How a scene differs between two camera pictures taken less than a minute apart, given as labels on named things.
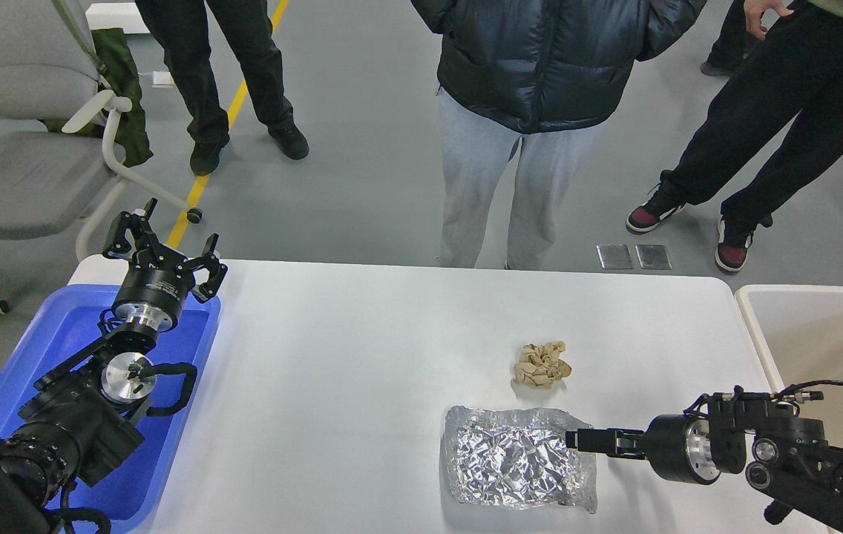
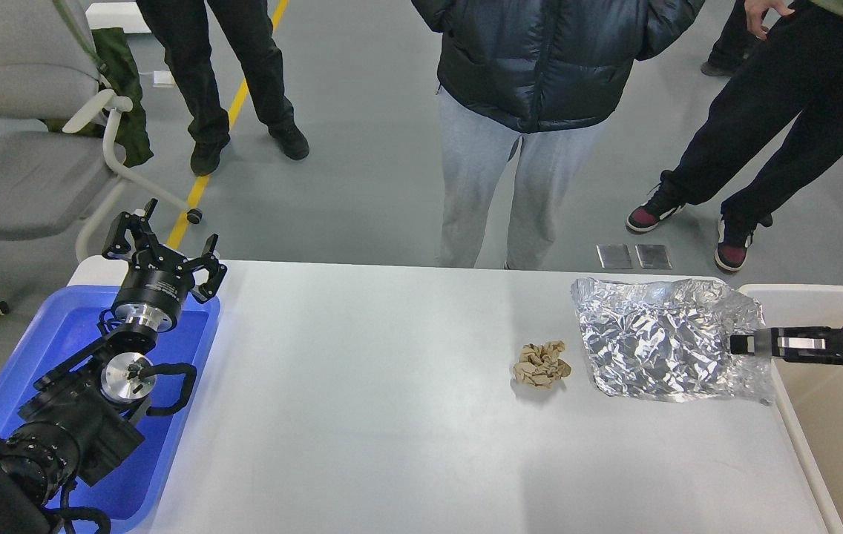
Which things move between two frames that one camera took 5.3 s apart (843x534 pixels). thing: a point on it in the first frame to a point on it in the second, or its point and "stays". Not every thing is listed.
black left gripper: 153,291 stays
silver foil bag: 517,458 to 670,340
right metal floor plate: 654,256 stays
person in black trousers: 180,31 stays
